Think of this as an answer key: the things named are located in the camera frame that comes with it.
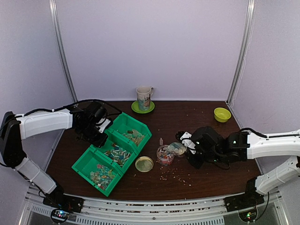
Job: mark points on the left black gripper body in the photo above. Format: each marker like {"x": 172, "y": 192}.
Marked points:
{"x": 93, "y": 138}

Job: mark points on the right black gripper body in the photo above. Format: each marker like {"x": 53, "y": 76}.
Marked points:
{"x": 197, "y": 163}

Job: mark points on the silver metal scoop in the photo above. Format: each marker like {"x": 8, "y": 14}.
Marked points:
{"x": 177, "y": 149}

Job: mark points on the green candy bin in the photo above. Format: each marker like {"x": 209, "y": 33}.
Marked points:
{"x": 118, "y": 151}
{"x": 103, "y": 174}
{"x": 131, "y": 131}

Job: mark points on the clear plastic round container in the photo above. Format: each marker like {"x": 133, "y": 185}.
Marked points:
{"x": 164, "y": 157}

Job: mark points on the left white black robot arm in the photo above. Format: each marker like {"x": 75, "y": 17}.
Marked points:
{"x": 23, "y": 135}

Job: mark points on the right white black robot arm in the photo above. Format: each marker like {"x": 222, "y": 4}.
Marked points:
{"x": 206, "y": 145}

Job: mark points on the green saucer plate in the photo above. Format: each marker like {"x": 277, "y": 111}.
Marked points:
{"x": 135, "y": 108}

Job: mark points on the lime green bowl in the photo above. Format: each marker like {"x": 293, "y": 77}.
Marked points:
{"x": 222, "y": 115}

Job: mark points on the gold round lid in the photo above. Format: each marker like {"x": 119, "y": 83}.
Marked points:
{"x": 144, "y": 164}

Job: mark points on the patterned ceramic mug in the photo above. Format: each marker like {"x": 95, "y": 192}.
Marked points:
{"x": 144, "y": 94}

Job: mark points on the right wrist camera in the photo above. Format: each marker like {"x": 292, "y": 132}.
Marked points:
{"x": 185, "y": 139}

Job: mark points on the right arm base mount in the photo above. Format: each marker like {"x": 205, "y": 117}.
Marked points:
{"x": 242, "y": 201}

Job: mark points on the front aluminium rail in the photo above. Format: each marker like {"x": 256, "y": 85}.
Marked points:
{"x": 205, "y": 211}

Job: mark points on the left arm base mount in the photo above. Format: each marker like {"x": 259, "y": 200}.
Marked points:
{"x": 64, "y": 202}

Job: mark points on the left aluminium frame post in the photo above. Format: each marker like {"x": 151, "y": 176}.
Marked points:
{"x": 63, "y": 59}

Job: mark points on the aluminium frame post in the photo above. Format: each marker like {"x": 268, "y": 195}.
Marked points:
{"x": 63, "y": 59}
{"x": 248, "y": 26}

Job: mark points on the right aluminium frame post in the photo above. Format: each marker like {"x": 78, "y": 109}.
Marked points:
{"x": 248, "y": 26}

